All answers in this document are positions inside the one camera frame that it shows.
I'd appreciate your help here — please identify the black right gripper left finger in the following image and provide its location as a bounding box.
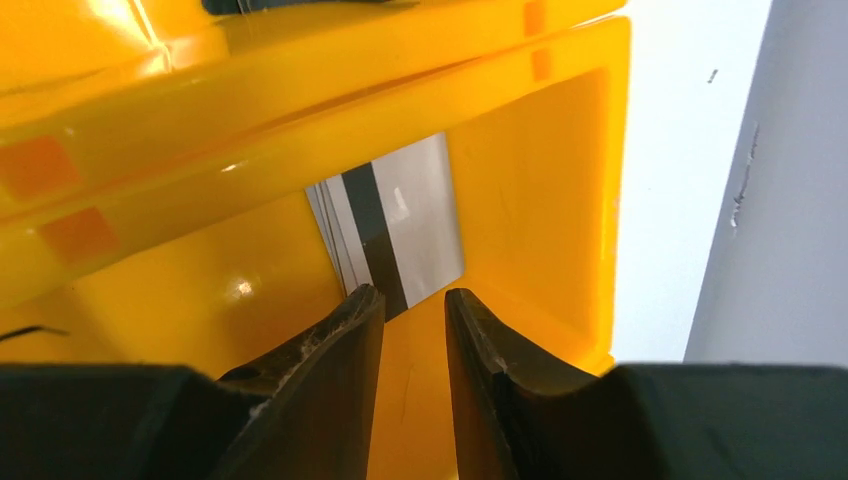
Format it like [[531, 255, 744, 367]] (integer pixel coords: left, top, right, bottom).
[[1, 284, 385, 479]]

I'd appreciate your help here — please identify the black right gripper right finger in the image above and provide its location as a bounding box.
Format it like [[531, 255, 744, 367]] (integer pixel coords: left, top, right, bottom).
[[445, 288, 847, 479]]

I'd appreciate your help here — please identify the silver card middle bin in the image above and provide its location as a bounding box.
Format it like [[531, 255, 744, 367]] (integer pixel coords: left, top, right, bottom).
[[306, 133, 465, 320]]

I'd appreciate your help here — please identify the yellow three-compartment bin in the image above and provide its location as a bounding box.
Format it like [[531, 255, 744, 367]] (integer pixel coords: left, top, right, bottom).
[[1, 1, 632, 479]]

